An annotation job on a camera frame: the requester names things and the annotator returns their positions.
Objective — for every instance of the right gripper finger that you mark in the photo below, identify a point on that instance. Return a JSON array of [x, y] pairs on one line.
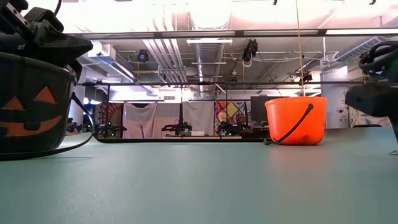
[[395, 130]]

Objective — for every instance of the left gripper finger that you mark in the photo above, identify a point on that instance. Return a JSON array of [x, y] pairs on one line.
[[68, 49]]

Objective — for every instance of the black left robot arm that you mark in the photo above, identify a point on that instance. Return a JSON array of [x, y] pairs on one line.
[[19, 4]]

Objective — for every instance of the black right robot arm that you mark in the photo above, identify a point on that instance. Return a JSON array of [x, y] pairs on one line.
[[382, 62]]

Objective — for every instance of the leaf patterned cloth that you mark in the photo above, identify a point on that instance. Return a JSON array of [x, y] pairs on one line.
[[367, 119]]

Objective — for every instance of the black jack-o-lantern bucket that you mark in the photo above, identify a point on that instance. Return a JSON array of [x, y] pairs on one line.
[[31, 74]]

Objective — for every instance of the white pillar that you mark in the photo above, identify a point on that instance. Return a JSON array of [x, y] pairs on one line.
[[334, 102]]

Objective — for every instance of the spiral patterned cloth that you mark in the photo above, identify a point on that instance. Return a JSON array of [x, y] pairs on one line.
[[109, 112]]

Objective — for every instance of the round black hanging reel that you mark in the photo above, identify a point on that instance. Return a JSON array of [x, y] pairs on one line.
[[142, 56]]

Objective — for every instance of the black rig crossbar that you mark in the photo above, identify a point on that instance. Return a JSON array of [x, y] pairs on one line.
[[155, 34]]

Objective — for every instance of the orange pumpkin bucket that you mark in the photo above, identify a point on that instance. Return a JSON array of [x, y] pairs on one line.
[[284, 115]]

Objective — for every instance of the white hanging cloth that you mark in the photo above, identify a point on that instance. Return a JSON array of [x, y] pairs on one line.
[[140, 113], [199, 112]]

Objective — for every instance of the black computer monitor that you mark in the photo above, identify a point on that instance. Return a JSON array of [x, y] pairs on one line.
[[258, 109]]

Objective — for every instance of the black background robot station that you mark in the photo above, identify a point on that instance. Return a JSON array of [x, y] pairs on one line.
[[177, 127]]

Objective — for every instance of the white ceiling light fixture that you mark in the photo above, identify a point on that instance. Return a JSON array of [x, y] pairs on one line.
[[208, 40]]

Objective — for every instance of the colourful patchwork quilt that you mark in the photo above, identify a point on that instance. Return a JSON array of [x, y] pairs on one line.
[[228, 109]]

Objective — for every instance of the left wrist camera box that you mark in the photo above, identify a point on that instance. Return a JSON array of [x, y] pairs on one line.
[[45, 21]]

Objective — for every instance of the silver spiral duct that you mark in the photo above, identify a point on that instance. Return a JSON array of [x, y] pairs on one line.
[[348, 53]]

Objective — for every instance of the black background frame bar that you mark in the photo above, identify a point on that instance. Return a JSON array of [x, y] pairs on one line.
[[264, 83]]

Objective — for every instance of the black aluminium table frame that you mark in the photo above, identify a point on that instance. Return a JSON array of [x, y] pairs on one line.
[[174, 140]]

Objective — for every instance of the silver ventilation duct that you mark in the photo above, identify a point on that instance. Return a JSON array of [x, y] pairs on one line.
[[208, 56]]

